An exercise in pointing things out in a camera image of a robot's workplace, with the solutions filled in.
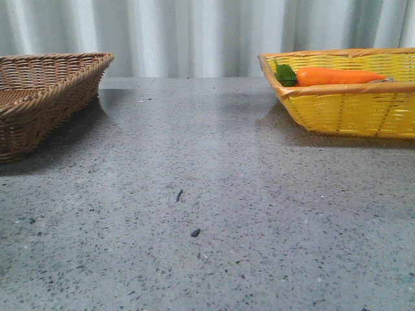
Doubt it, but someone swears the small black debris crumb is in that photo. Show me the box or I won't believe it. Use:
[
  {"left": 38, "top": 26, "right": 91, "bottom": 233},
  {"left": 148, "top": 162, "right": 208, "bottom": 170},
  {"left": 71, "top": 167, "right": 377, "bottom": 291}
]
[{"left": 191, "top": 228, "right": 201, "bottom": 237}]

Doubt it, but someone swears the orange toy carrot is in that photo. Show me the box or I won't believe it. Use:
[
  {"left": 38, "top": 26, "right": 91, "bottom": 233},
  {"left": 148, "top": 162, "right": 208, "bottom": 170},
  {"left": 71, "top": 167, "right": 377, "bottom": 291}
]
[{"left": 274, "top": 59, "right": 386, "bottom": 87}]

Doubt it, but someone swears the white pleated curtain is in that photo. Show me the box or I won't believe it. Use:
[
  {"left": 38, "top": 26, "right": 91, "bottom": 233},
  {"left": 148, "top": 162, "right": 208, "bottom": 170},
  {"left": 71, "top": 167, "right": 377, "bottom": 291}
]
[{"left": 1, "top": 1, "right": 414, "bottom": 78}]

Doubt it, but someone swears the brown wicker basket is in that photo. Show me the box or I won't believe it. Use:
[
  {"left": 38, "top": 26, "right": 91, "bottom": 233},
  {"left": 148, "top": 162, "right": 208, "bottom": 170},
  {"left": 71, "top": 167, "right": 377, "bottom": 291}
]
[{"left": 1, "top": 52, "right": 114, "bottom": 163}]

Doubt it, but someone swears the yellow wicker basket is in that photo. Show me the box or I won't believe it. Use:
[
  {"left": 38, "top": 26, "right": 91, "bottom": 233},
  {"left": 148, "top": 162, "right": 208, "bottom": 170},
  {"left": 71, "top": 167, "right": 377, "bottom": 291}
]
[{"left": 258, "top": 48, "right": 414, "bottom": 139}]

